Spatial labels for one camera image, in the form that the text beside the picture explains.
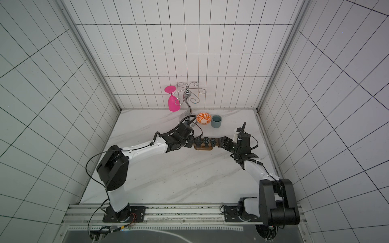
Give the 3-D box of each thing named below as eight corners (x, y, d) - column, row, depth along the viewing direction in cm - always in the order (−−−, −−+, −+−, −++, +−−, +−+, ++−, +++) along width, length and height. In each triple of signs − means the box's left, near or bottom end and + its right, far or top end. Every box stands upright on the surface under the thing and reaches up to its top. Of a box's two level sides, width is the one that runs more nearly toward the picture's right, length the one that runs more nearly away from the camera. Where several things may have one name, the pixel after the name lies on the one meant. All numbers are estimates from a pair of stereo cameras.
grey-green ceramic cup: (211, 127, 110) (211, 122, 105) (210, 119, 115) (211, 114, 110) (221, 127, 110) (222, 122, 105) (220, 119, 115) (221, 114, 110)
